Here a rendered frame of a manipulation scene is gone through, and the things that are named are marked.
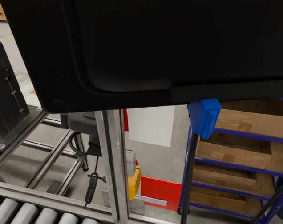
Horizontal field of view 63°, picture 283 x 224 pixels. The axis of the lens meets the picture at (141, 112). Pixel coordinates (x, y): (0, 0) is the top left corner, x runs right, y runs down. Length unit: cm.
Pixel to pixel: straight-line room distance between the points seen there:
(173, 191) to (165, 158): 120
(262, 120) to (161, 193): 53
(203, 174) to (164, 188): 67
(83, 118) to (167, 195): 29
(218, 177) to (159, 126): 86
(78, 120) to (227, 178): 92
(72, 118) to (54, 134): 161
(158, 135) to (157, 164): 132
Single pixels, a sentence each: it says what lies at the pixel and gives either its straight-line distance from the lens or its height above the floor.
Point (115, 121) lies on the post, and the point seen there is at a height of 113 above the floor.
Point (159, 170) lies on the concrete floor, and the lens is 173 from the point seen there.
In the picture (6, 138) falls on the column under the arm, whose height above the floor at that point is 76.
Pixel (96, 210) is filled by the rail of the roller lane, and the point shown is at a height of 73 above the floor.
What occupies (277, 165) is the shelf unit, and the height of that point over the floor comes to 54.
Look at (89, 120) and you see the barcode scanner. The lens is 48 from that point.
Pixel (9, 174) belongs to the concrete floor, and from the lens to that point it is 195.
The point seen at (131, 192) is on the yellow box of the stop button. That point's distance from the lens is 64.
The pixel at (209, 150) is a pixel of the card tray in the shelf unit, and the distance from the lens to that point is 110.
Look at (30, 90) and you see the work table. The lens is 127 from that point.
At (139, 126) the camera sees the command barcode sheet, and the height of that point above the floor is 109.
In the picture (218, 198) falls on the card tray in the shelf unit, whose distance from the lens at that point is 142.
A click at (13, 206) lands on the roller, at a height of 74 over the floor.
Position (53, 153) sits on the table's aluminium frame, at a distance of 135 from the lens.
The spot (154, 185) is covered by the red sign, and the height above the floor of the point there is 89.
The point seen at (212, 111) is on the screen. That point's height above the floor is 127.
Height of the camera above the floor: 140
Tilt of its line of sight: 40 degrees down
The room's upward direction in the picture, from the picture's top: straight up
